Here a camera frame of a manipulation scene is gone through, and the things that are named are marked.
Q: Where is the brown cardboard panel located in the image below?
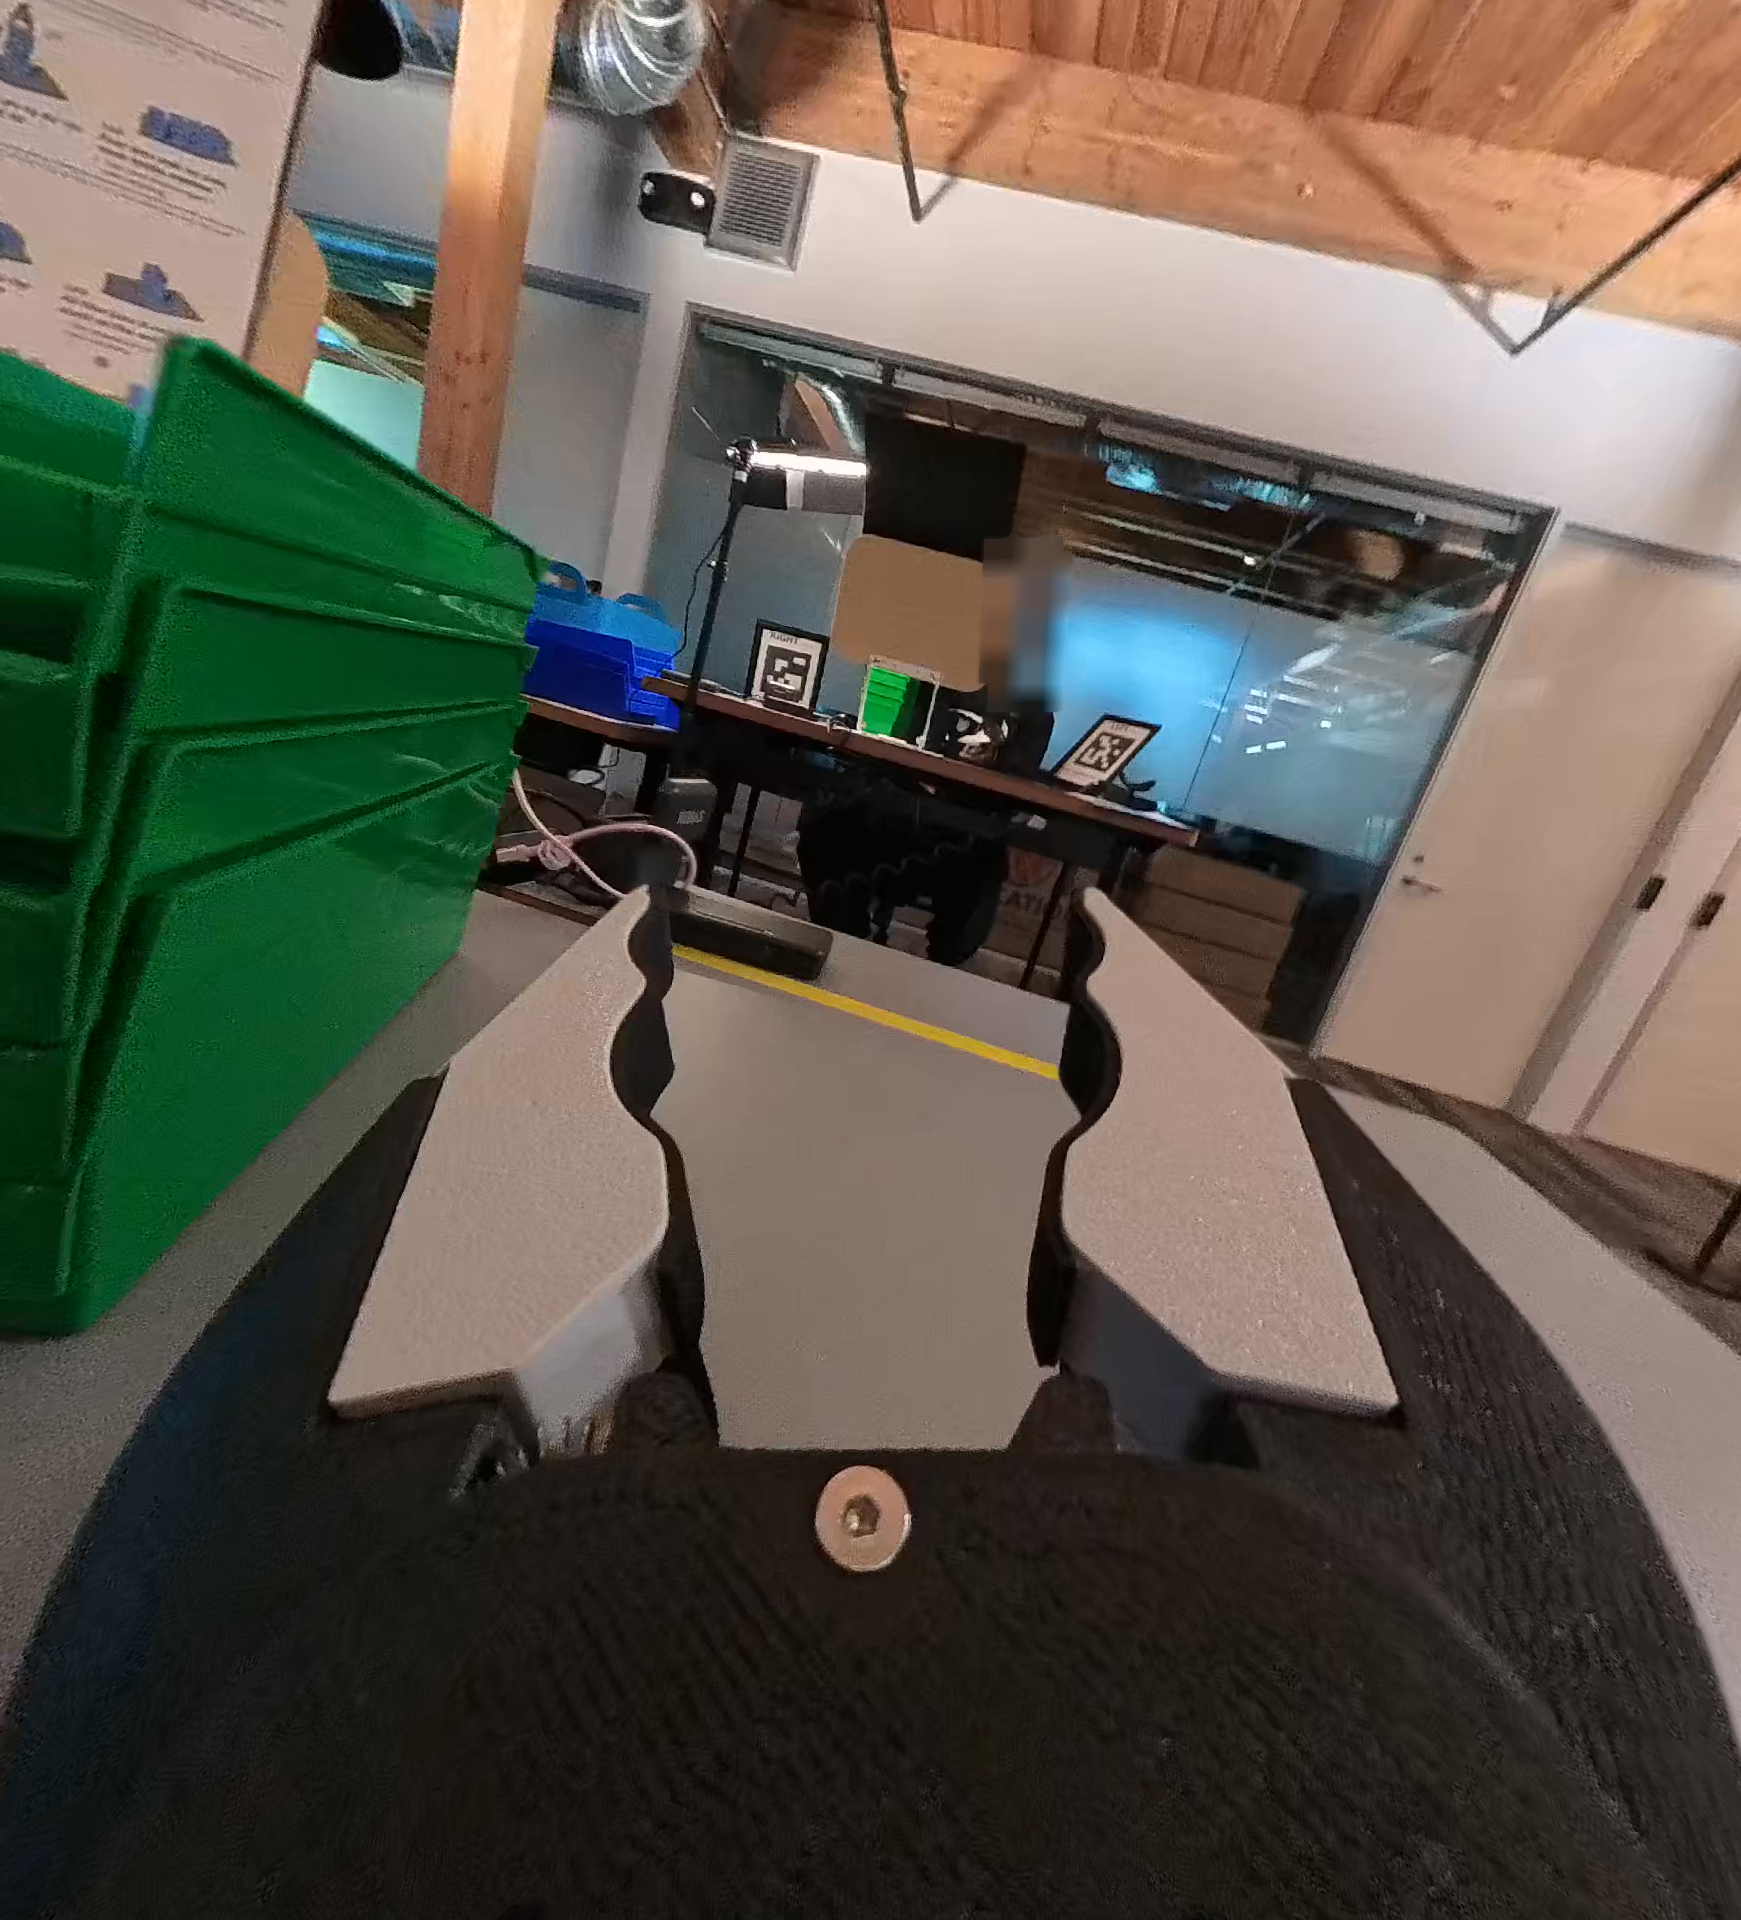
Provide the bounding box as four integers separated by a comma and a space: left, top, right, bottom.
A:
836, 535, 994, 663

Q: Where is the instruction poster board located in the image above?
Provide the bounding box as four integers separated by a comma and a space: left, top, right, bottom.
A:
0, 0, 337, 403

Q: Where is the black wall screen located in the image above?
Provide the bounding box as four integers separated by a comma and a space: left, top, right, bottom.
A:
862, 413, 1030, 560

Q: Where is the green bins clear case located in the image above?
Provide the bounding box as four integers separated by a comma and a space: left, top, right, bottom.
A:
859, 656, 944, 744

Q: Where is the framed fiducial tag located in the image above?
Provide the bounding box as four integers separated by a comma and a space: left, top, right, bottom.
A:
1055, 716, 1163, 792
747, 618, 832, 706

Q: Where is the stack of blue bins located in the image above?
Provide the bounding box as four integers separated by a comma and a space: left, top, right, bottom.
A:
525, 562, 685, 736

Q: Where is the wooden workbench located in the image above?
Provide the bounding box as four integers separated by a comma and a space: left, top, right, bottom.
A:
682, 678, 1201, 991
518, 693, 682, 784

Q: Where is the stack of cardboard boxes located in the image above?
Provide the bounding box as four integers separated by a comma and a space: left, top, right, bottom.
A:
989, 863, 1307, 1038

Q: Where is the wooden post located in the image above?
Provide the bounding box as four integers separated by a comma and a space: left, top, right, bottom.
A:
418, 0, 568, 521

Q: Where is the white door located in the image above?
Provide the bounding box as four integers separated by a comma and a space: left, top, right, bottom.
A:
1530, 720, 1741, 1188
1319, 523, 1741, 1112

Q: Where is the pink cable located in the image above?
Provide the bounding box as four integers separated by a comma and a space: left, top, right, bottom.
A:
510, 767, 698, 901

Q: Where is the metal air duct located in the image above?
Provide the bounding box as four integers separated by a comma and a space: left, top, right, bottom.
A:
554, 0, 708, 113

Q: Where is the yellow tape strip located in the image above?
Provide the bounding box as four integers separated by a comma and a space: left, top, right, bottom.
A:
674, 945, 1069, 1082

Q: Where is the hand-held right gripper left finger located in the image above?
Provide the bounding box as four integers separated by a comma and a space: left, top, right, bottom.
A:
327, 884, 716, 1455

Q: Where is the black flat box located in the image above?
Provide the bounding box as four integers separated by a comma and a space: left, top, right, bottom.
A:
668, 884, 835, 983

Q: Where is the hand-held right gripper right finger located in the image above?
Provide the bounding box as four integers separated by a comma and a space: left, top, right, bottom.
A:
1026, 884, 1401, 1458

